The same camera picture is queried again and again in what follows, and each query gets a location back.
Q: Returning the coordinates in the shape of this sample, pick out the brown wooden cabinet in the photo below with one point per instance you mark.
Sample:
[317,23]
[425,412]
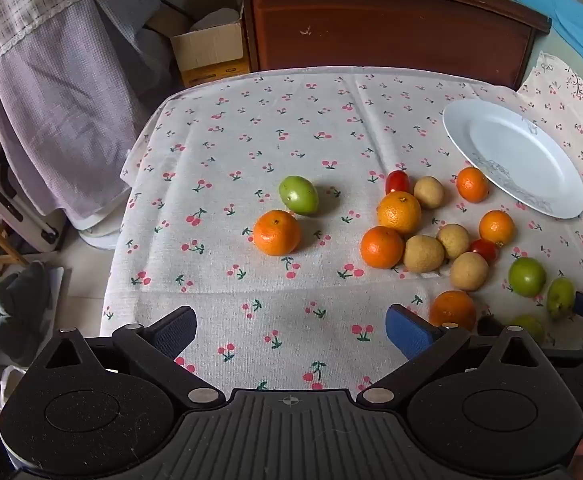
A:
[381,25]

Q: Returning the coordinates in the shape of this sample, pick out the lilac checked cloth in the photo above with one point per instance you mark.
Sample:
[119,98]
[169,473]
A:
[56,125]

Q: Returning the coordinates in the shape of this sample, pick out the cherry print tablecloth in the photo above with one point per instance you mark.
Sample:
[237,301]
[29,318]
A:
[221,135]

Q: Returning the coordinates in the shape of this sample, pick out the black and white folding frame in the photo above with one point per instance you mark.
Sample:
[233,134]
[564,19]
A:
[6,195]

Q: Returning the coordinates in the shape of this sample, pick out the blue printed blanket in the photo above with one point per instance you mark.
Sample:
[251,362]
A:
[581,25]

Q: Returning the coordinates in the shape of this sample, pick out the pale plaid cloth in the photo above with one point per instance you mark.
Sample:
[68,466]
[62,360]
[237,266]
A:
[31,10]

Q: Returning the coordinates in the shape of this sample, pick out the red cherry tomato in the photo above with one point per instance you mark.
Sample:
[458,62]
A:
[397,181]
[484,250]

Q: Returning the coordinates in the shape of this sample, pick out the grey-green bed sheet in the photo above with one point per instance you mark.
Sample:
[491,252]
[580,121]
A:
[546,45]

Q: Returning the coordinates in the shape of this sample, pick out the teal fuzzy slippers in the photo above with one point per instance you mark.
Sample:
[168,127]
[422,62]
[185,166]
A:
[21,300]

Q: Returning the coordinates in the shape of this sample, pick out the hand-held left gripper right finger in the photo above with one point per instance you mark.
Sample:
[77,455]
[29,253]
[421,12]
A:
[409,332]

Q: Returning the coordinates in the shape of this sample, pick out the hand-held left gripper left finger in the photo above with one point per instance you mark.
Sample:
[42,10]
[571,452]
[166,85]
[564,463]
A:
[176,332]

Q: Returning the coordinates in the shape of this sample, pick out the tan longan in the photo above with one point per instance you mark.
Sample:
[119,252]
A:
[453,240]
[429,192]
[468,271]
[424,253]

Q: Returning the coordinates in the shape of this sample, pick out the white round base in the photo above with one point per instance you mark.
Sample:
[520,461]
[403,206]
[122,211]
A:
[98,237]

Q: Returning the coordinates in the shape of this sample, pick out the white cloth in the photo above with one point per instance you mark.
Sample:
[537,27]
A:
[219,19]

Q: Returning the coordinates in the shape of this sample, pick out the cardboard box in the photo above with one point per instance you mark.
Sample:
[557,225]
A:
[206,55]

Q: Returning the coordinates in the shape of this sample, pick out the white plate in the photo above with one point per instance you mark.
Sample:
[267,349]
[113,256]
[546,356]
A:
[511,150]

